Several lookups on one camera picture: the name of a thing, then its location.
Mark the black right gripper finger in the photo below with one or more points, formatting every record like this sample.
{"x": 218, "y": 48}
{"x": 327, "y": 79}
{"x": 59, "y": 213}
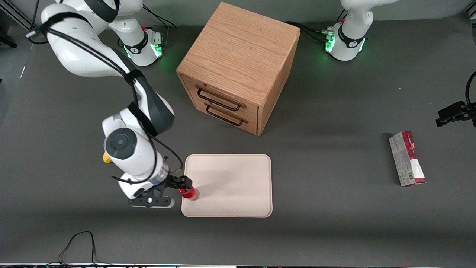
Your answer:
{"x": 185, "y": 180}
{"x": 181, "y": 188}

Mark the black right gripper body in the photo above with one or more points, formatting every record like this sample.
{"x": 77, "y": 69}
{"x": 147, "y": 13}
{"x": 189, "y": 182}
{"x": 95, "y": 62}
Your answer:
{"x": 175, "y": 182}

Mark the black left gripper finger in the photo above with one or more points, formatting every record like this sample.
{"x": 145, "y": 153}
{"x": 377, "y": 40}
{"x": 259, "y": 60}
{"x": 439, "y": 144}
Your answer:
{"x": 452, "y": 108}
{"x": 448, "y": 120}

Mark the red coke bottle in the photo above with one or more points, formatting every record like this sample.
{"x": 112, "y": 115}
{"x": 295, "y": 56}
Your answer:
{"x": 191, "y": 194}

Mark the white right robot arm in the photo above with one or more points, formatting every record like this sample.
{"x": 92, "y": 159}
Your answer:
{"x": 85, "y": 56}

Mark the beige rectangular tray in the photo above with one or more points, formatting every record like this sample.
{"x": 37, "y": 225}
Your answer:
{"x": 234, "y": 186}

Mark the grey and red carton box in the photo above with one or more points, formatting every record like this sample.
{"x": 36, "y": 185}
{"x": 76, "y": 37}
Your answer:
{"x": 407, "y": 160}

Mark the yellow toy lemon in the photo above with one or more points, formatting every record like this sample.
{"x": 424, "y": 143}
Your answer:
{"x": 106, "y": 159}

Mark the wooden drawer front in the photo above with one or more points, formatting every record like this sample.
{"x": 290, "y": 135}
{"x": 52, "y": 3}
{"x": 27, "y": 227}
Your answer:
{"x": 227, "y": 93}
{"x": 238, "y": 123}

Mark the oak wooden drawer cabinet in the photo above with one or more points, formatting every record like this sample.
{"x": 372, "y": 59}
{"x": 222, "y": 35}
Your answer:
{"x": 241, "y": 48}

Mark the black metal frame rail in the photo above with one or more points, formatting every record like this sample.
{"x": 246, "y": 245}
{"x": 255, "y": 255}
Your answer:
{"x": 15, "y": 15}

